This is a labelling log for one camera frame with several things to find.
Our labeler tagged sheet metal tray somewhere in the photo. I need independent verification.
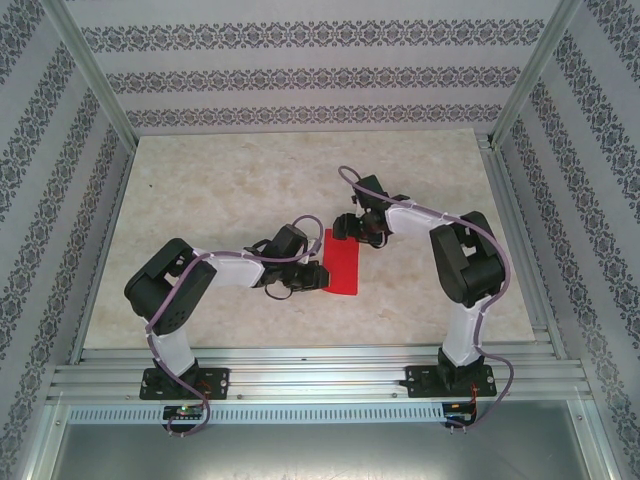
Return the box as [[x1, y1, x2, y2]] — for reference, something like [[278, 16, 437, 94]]
[[9, 422, 626, 480]]

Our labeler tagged aluminium mounting rail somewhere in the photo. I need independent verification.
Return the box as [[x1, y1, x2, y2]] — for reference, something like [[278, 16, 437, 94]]
[[47, 347, 591, 404]]

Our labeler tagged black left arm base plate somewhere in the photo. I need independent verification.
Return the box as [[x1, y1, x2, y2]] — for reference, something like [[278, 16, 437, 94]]
[[141, 367, 231, 401]]

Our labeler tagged slotted grey cable duct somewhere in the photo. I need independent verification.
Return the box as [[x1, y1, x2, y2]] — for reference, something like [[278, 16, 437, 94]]
[[67, 403, 449, 425]]

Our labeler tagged aluminium side rail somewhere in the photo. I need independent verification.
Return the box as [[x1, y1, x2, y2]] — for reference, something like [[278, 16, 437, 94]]
[[477, 133, 569, 361], [69, 142, 139, 364]]

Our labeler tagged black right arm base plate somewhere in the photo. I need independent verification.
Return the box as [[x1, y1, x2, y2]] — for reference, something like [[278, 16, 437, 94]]
[[404, 364, 497, 400]]

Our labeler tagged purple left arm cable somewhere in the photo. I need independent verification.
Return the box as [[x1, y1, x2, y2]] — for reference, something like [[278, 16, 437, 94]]
[[144, 214, 324, 439]]

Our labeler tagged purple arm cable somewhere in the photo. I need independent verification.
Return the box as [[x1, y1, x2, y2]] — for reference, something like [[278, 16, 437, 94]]
[[338, 166, 516, 436], [144, 214, 324, 439]]

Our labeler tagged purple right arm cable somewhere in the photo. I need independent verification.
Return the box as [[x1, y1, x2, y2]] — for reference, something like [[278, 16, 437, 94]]
[[338, 166, 516, 436]]

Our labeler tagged aluminium frame post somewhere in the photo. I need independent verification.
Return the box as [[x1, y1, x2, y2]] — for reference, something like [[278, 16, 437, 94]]
[[489, 0, 586, 149], [42, 0, 139, 146]]

